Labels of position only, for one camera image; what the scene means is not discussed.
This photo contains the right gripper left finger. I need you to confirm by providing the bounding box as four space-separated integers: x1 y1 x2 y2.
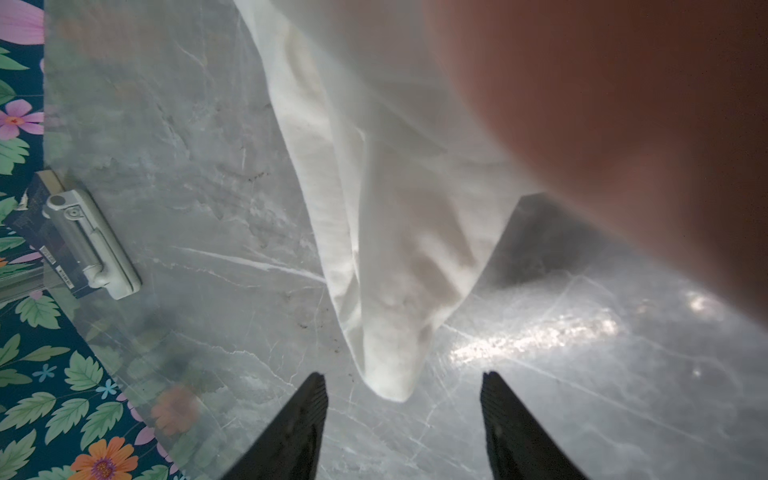
223 372 328 480

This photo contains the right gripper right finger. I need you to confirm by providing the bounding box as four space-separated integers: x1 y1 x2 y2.
480 371 586 480

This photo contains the white cloth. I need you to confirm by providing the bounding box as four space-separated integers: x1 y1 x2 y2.
237 1 538 402

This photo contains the pink cloth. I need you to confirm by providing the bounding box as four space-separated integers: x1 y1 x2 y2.
423 1 767 321

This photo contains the white plastic clip device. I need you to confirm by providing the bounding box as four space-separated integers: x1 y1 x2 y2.
44 189 141 300

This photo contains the dark blue card packet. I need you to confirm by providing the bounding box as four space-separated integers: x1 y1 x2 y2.
4 170 95 298

